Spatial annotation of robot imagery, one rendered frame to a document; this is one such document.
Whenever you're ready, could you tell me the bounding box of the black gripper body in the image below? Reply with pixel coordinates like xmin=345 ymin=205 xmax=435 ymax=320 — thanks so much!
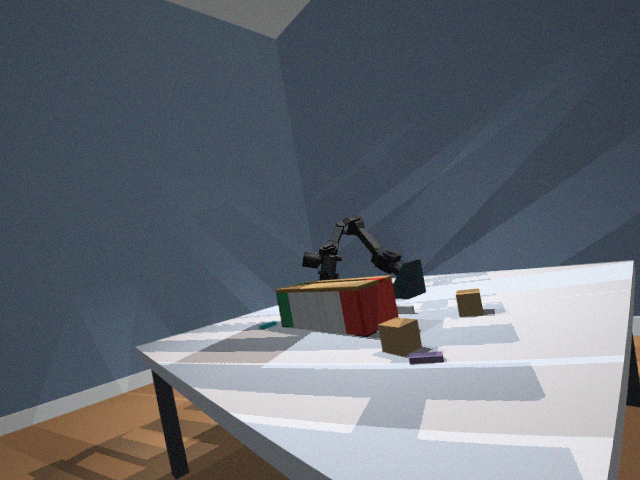
xmin=318 ymin=268 xmax=337 ymax=281

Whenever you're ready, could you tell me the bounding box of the purple flat bar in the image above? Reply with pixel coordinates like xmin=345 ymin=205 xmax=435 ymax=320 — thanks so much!
xmin=408 ymin=352 xmax=444 ymax=365

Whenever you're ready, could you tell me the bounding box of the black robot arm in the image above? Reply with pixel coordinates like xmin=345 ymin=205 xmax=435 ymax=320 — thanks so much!
xmin=302 ymin=215 xmax=404 ymax=276

